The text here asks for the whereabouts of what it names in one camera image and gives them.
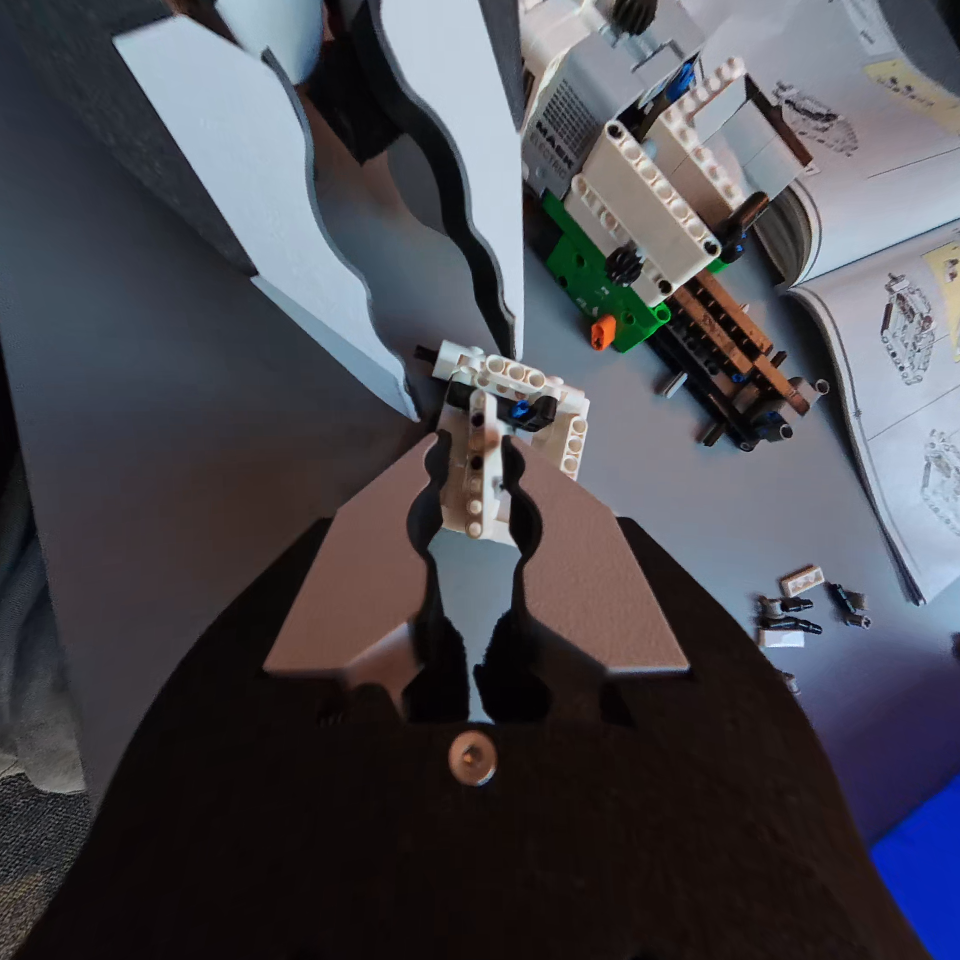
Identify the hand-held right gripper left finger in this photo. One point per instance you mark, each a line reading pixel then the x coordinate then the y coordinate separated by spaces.
pixel 352 600

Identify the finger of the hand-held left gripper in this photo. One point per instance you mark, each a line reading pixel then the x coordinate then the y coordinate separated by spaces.
pixel 480 150
pixel 225 165

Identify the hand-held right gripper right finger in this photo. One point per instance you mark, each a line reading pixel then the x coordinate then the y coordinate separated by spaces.
pixel 600 600

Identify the lego truck model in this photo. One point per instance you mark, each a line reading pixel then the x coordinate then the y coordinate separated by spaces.
pixel 645 187

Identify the white lego subassembly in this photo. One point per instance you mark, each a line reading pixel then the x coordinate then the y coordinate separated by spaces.
pixel 555 405

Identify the scattered small lego pieces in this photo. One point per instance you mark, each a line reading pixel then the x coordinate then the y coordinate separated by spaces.
pixel 787 604

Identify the lego instruction booklet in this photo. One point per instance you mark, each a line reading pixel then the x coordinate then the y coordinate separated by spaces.
pixel 862 225

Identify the blue plastic bin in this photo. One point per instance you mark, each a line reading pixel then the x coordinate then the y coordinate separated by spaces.
pixel 922 885

